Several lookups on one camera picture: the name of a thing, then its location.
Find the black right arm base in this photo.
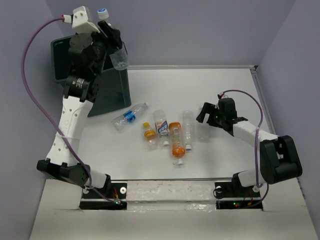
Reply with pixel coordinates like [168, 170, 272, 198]
[212, 177, 263, 210]

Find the clear bottle white blue label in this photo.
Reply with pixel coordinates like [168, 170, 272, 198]
[152, 109, 169, 147]

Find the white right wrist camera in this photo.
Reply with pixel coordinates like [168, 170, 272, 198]
[217, 92, 228, 100]

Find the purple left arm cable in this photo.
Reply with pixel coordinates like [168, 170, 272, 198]
[20, 15, 123, 204]

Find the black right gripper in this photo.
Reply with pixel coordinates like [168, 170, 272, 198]
[196, 101, 225, 128]

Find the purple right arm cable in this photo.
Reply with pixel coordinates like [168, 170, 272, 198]
[217, 89, 271, 208]

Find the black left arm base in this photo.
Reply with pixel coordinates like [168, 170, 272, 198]
[79, 180, 128, 211]

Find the small bottle orange label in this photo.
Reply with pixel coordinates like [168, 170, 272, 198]
[142, 122, 158, 151]

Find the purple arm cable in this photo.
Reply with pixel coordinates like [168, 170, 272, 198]
[217, 89, 271, 208]
[20, 15, 123, 204]

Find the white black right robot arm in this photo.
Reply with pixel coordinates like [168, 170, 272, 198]
[196, 98, 303, 196]

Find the clear bottle white cap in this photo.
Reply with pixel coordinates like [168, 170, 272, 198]
[182, 110, 195, 152]

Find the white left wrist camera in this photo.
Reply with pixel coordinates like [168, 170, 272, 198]
[72, 6, 100, 34]

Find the large orange label bottle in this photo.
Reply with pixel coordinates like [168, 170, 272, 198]
[169, 122, 186, 167]

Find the dark green plastic bin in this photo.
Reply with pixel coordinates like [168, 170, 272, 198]
[50, 33, 132, 117]

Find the clear crushed bottle blue cap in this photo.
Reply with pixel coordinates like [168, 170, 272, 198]
[97, 8, 129, 71]

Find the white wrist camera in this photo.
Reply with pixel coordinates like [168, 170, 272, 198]
[217, 92, 228, 100]
[72, 6, 100, 34]

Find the clear tall bottle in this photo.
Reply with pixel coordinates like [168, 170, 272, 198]
[196, 114, 210, 143]

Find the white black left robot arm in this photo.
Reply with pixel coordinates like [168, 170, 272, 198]
[36, 20, 123, 198]

